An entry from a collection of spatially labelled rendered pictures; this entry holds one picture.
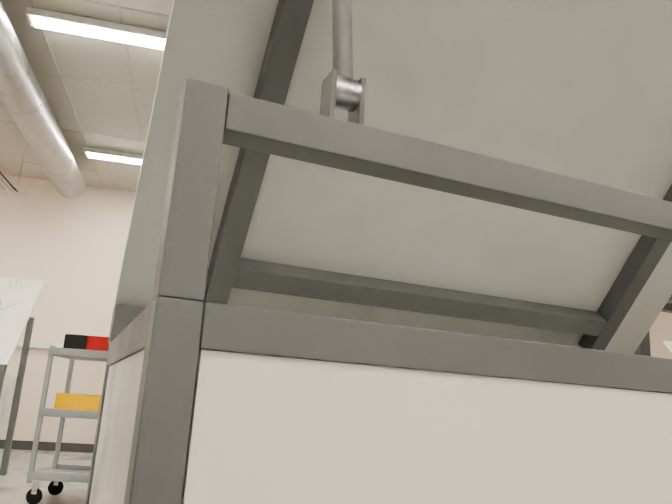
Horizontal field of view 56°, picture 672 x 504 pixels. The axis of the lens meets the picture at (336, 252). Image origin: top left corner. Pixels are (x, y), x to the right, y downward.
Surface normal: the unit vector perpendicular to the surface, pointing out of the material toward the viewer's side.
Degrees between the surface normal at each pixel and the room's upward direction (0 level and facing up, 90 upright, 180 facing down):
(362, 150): 90
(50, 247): 90
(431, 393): 90
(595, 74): 132
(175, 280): 90
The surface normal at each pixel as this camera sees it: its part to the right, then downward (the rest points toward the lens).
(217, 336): 0.39, -0.19
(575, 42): 0.25, 0.50
